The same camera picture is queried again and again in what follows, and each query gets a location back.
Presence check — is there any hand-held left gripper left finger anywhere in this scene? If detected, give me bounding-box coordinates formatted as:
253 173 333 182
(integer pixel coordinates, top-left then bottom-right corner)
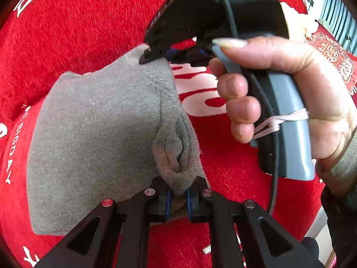
33 177 172 268

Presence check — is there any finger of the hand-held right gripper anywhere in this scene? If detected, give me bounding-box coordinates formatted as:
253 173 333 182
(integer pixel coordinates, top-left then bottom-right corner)
139 47 168 65
166 48 216 67

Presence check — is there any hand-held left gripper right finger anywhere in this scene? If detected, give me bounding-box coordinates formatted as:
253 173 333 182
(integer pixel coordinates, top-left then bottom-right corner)
187 177 325 268

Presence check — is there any grey knit garment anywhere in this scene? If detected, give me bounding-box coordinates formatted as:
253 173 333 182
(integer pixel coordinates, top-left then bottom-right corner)
26 44 208 235

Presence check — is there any person's right forearm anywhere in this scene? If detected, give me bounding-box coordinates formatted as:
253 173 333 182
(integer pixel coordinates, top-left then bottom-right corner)
315 128 357 268

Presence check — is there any person's right hand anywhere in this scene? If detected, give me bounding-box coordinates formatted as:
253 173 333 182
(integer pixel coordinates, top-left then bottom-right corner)
209 36 357 168

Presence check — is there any cream crumpled cloth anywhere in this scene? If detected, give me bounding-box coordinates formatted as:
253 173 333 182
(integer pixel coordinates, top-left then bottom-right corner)
280 1 318 38

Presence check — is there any red printed blanket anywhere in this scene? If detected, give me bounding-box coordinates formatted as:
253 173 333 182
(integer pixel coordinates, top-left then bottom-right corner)
0 0 357 268

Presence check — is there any teal slatted panel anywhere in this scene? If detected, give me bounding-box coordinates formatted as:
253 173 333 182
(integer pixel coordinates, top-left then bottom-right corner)
318 0 355 42

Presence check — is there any red patterned cushion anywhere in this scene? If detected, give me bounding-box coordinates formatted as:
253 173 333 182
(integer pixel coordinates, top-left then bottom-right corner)
305 24 357 95

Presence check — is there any black coiled cable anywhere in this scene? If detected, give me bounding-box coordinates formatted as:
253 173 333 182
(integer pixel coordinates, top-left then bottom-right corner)
206 0 281 215

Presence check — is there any pink string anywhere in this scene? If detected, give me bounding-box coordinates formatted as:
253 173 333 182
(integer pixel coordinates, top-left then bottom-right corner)
252 109 310 140

